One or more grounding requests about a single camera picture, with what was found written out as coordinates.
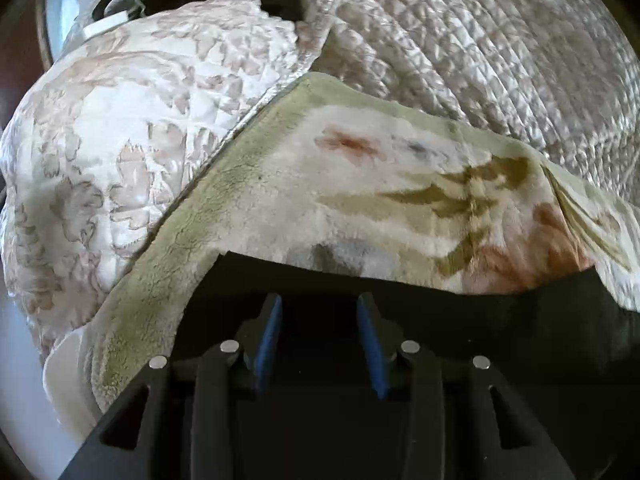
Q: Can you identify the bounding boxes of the black pants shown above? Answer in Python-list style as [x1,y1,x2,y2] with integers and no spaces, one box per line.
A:
[172,254,639,479]

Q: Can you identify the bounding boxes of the floral quilted bedspread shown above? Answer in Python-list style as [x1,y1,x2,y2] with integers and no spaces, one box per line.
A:
[1,0,326,356]

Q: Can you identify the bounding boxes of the floral fleece blanket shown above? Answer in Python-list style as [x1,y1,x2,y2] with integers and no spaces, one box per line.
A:
[42,74,639,440]

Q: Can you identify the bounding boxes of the quilted satin comforter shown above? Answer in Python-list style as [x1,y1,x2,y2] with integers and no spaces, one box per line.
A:
[307,0,639,202]

